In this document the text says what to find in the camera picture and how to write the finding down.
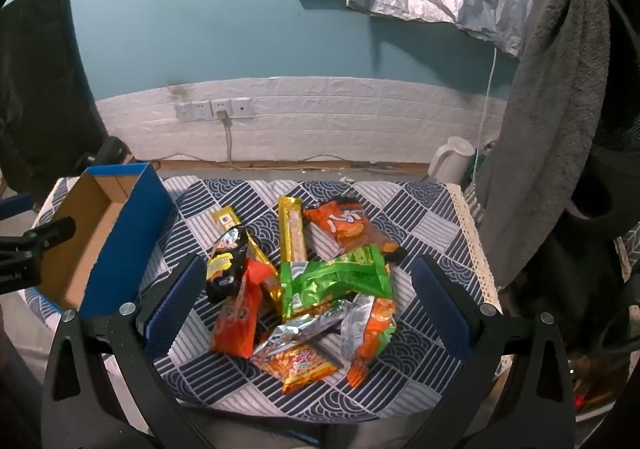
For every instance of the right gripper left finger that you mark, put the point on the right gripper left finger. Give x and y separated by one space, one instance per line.
165 307

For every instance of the navy patterned tablecloth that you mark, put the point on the navy patterned tablecloth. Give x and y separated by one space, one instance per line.
414 370

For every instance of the green snack bag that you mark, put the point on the green snack bag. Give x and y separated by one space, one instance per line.
308 284

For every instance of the blue cardboard box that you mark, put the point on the blue cardboard box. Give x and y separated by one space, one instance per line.
120 212

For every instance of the black yellow snack bag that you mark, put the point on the black yellow snack bag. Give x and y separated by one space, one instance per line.
226 266

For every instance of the thin gold snack bar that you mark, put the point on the thin gold snack bar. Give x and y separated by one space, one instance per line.
225 219

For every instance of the grey hanging towel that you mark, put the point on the grey hanging towel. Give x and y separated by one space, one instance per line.
551 118

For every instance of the silver foil snack packet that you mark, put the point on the silver foil snack packet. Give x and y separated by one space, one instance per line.
301 329

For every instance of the black office chair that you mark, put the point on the black office chair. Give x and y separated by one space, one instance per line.
50 125

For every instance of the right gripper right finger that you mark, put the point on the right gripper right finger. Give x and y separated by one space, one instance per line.
451 309

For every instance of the orange silver snack bag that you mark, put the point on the orange silver snack bag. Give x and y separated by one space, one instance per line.
366 330

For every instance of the orange brown chip bag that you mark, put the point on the orange brown chip bag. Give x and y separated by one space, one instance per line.
345 220

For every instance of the orange noodle snack bag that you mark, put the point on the orange noodle snack bag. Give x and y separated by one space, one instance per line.
297 367

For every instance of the gold wafer bar wrapper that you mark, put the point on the gold wafer bar wrapper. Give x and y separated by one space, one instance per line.
293 246

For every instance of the white electric kettle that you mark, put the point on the white electric kettle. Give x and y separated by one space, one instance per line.
451 160

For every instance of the white wall socket strip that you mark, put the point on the white wall socket strip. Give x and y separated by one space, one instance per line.
215 109

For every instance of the red orange snack bag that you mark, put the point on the red orange snack bag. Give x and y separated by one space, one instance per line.
235 327

